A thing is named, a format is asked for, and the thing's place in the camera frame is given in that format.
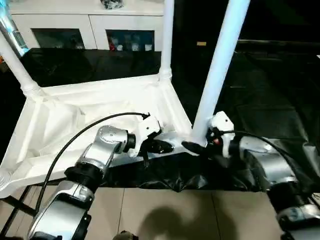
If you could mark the shiny ornament on cabinet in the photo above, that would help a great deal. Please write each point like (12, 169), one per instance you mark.
(112, 4)

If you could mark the small yellow tag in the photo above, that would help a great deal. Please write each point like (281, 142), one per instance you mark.
(201, 44)

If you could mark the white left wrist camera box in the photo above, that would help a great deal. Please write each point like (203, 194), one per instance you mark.
(147, 131)

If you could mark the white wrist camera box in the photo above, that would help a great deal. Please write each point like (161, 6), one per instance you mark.
(147, 131)
(222, 129)

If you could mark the white cabinet with glass doors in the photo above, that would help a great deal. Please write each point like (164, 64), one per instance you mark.
(80, 22)

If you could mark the white plastic table top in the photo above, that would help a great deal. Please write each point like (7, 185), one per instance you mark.
(65, 110)

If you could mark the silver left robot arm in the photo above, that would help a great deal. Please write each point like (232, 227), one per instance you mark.
(95, 160)

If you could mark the black work mat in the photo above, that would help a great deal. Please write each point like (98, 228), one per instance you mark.
(270, 100)

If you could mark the black metal stand frame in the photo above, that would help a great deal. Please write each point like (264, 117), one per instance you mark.
(17, 210)

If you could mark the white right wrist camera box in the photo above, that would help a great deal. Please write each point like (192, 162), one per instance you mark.
(222, 129)

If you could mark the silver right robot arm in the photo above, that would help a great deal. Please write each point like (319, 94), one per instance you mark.
(275, 170)

